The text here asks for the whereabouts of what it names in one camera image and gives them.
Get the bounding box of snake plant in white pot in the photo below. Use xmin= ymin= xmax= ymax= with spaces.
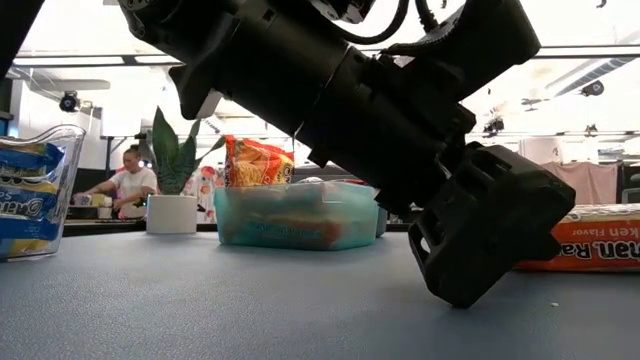
xmin=145 ymin=103 xmax=232 ymax=235

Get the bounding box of grey-blue table mat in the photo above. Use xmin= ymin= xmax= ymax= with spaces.
xmin=0 ymin=230 xmax=640 ymax=360

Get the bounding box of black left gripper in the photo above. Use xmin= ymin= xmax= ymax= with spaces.
xmin=374 ymin=142 xmax=576 ymax=309

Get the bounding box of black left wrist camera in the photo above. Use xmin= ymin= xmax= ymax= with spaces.
xmin=382 ymin=0 xmax=544 ymax=101

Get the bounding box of beige hanging cloth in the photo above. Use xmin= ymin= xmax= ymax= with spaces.
xmin=542 ymin=160 xmax=619 ymax=206

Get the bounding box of black aluminium table frame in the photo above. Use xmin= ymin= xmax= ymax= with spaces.
xmin=62 ymin=218 xmax=416 ymax=237

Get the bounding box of blue Maruchan ramen pack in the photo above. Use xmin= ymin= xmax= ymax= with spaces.
xmin=0 ymin=172 xmax=62 ymax=257
xmin=0 ymin=141 xmax=67 ymax=176

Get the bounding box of small teal plastic bin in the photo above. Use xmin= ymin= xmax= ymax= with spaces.
xmin=213 ymin=180 xmax=380 ymax=252

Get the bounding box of floral patterned cloth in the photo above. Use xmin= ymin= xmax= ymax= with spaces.
xmin=182 ymin=165 xmax=227 ymax=224

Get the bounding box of ceiling light bar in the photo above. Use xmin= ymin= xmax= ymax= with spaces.
xmin=12 ymin=44 xmax=640 ymax=69

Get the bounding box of large grey-blue plastic bin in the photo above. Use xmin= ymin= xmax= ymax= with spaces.
xmin=375 ymin=205 xmax=390 ymax=238

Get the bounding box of clear plastic bin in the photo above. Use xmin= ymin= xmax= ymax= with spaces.
xmin=0 ymin=123 xmax=87 ymax=261

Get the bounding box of person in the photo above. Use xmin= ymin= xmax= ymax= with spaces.
xmin=73 ymin=144 xmax=159 ymax=221

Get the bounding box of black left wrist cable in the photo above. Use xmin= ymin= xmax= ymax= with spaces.
xmin=344 ymin=0 xmax=436 ymax=47

